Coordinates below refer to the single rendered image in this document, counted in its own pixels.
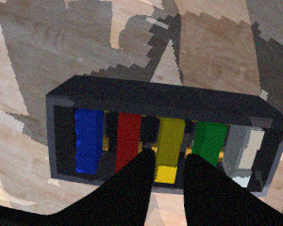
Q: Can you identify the green blade fuse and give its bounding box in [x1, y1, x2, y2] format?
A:
[191, 121, 227, 167]

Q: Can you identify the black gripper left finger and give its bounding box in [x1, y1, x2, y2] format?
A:
[0, 150, 157, 226]

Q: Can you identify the red fuse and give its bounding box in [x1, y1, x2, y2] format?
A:
[114, 113, 142, 173]

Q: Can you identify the dark grey fuse block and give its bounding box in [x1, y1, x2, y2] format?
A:
[44, 75, 283, 197]

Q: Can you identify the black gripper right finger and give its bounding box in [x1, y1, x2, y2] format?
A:
[183, 153, 283, 226]

